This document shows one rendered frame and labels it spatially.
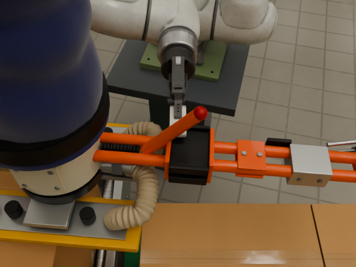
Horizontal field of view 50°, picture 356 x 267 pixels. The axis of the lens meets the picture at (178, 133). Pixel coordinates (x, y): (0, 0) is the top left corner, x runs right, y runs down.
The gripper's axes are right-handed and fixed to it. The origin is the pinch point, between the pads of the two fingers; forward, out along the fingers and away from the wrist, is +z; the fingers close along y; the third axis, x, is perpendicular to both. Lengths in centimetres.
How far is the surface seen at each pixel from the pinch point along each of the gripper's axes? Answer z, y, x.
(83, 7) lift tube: 3.0, -29.7, 11.4
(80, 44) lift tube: 6.3, -26.8, 11.9
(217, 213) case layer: -14, 66, -14
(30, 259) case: 15.6, 25.3, 32.1
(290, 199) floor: -46, 120, -58
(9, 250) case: 13.6, 25.3, 37.2
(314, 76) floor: -136, 121, -90
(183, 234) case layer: -6, 66, -2
